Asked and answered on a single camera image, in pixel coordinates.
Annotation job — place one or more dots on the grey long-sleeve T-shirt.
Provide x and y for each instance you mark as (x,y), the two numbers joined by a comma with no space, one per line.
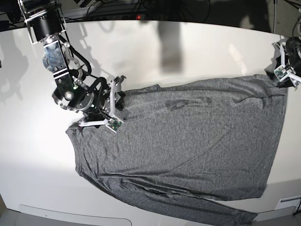
(182,150)

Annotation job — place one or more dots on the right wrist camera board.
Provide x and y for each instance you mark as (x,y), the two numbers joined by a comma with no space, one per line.
(113,124)

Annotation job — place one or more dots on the thin metal pole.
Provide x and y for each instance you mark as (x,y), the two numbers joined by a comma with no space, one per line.
(274,14)

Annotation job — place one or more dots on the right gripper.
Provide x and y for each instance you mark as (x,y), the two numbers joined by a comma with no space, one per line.
(100,101)

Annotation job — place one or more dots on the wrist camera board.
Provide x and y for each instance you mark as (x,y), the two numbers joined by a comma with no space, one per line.
(281,73)
(113,124)

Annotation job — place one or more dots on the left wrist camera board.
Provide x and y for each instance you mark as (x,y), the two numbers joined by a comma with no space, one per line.
(281,73)

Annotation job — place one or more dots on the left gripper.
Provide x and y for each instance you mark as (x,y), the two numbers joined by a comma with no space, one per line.
(287,54)

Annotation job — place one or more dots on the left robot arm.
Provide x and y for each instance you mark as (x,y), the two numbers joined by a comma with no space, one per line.
(286,67)

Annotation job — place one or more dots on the black power strip red light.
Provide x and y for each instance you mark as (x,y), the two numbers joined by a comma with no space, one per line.
(141,16)

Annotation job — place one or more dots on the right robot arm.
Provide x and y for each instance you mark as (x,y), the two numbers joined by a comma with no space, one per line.
(45,24)

